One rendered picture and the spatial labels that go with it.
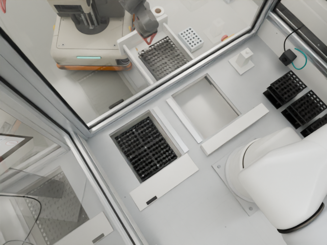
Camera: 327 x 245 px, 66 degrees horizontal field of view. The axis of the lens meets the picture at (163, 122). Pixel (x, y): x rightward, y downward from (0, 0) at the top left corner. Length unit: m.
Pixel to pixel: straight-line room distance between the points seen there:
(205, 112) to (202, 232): 0.53
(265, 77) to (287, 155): 0.77
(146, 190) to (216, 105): 0.53
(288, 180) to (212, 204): 0.56
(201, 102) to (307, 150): 0.79
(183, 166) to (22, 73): 0.65
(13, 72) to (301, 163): 0.58
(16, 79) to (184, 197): 0.69
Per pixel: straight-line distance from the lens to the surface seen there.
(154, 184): 1.00
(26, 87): 0.66
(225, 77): 1.19
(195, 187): 1.02
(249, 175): 0.50
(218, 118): 1.22
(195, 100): 1.24
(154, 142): 1.09
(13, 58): 0.59
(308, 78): 1.28
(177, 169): 1.01
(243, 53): 1.17
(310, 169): 0.52
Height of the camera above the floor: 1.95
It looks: 71 degrees down
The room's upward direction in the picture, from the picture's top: 2 degrees clockwise
